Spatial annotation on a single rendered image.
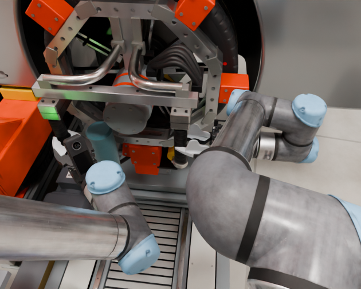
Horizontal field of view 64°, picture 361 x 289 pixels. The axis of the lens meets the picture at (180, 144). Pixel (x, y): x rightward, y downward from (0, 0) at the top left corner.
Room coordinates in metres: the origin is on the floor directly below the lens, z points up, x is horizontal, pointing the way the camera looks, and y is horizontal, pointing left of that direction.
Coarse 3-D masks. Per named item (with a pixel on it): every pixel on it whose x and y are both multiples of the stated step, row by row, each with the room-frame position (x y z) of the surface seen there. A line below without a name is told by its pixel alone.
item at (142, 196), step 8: (120, 144) 1.13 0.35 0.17; (120, 152) 1.07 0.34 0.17; (136, 192) 0.82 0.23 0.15; (144, 192) 0.82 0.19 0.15; (152, 192) 0.82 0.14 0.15; (160, 192) 0.82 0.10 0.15; (168, 192) 0.82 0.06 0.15; (136, 200) 0.79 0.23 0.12; (144, 200) 0.78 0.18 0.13; (152, 200) 0.78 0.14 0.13; (160, 200) 0.77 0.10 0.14; (168, 200) 0.77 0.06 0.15; (176, 200) 0.76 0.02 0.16; (184, 200) 0.76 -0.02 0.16
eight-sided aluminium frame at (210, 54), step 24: (96, 0) 0.77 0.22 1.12; (120, 0) 0.77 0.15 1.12; (144, 0) 0.79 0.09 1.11; (168, 0) 0.78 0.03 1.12; (72, 24) 0.77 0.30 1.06; (168, 24) 0.74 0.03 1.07; (48, 48) 0.78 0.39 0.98; (192, 48) 0.74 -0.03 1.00; (216, 48) 0.77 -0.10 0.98; (216, 72) 0.73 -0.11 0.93; (216, 96) 0.73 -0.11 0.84; (96, 120) 0.78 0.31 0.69; (192, 120) 0.78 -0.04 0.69; (144, 144) 0.76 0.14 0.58; (168, 144) 0.74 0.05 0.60
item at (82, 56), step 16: (80, 32) 0.88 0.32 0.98; (144, 32) 0.86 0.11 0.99; (80, 48) 0.95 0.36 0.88; (96, 48) 0.88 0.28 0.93; (80, 64) 0.92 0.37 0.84; (96, 64) 1.02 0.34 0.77; (112, 80) 1.03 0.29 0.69; (160, 80) 0.85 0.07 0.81; (160, 112) 0.90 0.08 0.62; (192, 112) 0.82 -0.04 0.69
